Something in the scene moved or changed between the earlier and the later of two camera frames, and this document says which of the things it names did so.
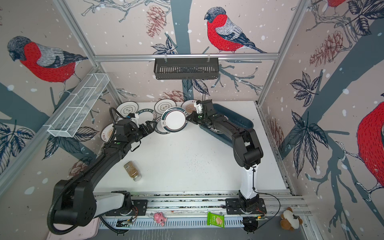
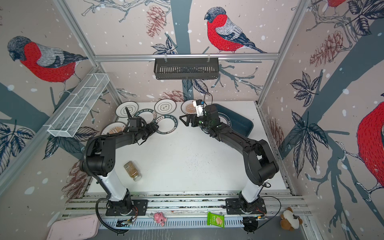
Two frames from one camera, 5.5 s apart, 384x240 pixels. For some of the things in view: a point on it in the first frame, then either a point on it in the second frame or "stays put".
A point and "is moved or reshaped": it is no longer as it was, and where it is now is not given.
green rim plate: x=174 y=119 is moved or reshaped
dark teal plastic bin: x=234 y=117 stays put
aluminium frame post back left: x=68 y=16 stays put
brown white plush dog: x=290 y=221 stays put
